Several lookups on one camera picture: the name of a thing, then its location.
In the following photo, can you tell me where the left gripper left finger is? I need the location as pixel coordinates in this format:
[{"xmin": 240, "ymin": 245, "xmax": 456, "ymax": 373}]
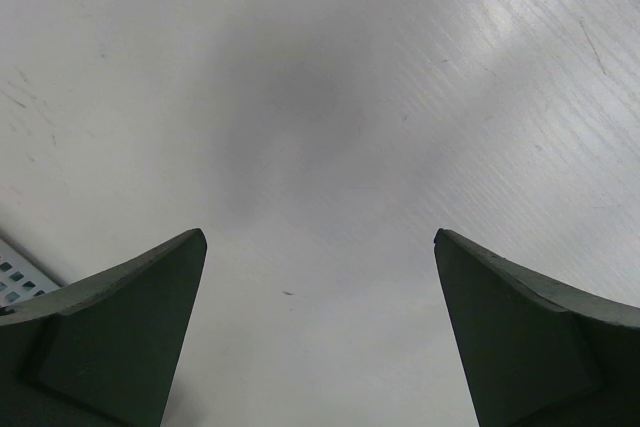
[{"xmin": 1, "ymin": 228, "xmax": 207, "ymax": 426}]

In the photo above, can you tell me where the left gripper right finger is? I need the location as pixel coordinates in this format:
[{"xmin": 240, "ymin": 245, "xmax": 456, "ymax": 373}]
[{"xmin": 434, "ymin": 229, "xmax": 639, "ymax": 426}]

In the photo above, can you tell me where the left grey cable duct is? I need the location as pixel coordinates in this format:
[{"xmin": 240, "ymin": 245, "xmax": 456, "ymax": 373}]
[{"xmin": 0, "ymin": 240, "xmax": 60, "ymax": 308}]

